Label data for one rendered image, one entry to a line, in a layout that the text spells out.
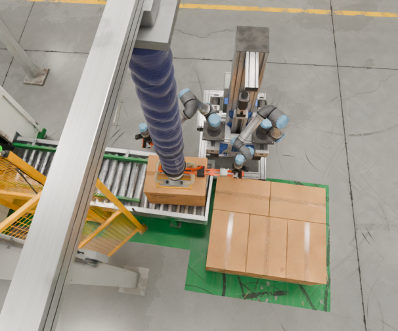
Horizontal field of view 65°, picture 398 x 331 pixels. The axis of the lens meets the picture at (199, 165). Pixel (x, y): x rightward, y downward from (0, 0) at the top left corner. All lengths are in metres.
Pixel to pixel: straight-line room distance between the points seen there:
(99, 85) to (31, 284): 0.58
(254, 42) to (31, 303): 2.17
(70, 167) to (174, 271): 3.05
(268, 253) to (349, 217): 1.35
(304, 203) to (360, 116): 1.87
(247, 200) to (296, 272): 0.86
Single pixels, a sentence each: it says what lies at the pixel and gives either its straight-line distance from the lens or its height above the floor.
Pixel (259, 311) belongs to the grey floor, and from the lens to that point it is 3.90.
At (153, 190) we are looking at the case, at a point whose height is 0.95.
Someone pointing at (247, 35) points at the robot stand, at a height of 2.03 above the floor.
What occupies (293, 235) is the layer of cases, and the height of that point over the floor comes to 0.54.
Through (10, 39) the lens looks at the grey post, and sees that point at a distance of 4.99.
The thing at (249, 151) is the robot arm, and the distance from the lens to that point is 2.71.
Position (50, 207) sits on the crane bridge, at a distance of 0.92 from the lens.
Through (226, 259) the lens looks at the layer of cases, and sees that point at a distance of 3.33.
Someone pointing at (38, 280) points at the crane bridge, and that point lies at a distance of 0.89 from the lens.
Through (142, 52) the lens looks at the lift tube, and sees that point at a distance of 1.50.
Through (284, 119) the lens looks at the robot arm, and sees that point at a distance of 2.61.
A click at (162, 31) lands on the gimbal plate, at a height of 2.88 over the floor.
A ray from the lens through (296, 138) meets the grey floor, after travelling 4.49.
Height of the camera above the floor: 3.85
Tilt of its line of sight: 68 degrees down
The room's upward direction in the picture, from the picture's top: 2 degrees counter-clockwise
